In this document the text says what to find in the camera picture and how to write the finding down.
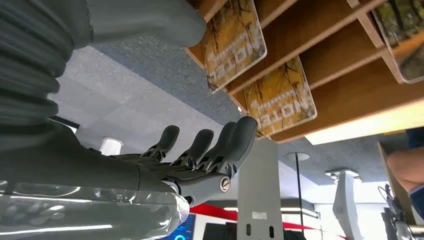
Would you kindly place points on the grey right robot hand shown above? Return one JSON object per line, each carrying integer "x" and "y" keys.
{"x": 99, "y": 172}

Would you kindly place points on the yellow hotel key card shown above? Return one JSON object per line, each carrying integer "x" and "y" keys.
{"x": 281, "y": 99}
{"x": 233, "y": 46}

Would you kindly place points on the wooden card holder rack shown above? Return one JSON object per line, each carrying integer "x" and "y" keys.
{"x": 348, "y": 66}

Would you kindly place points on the person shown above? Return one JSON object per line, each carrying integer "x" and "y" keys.
{"x": 409, "y": 167}

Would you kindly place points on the green hotel key card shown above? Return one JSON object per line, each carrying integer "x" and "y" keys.
{"x": 405, "y": 30}

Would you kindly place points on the white cylindrical object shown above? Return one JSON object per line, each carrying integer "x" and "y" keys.
{"x": 111, "y": 146}

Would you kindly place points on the blue display screen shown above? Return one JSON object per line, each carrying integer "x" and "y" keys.
{"x": 182, "y": 230}

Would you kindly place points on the red stripe banner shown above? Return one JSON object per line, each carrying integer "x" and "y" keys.
{"x": 215, "y": 212}

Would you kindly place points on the right arm ribbed grey sleeve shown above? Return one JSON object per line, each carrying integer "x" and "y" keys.
{"x": 30, "y": 59}

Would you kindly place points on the grey metal upright panel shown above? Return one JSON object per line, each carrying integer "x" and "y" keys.
{"x": 260, "y": 188}

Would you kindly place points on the black pole with round base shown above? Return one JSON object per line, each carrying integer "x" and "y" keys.
{"x": 298, "y": 165}

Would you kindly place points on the white curved stand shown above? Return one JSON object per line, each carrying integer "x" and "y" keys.
{"x": 346, "y": 202}

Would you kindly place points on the brown board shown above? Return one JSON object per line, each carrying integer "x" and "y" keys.
{"x": 394, "y": 185}

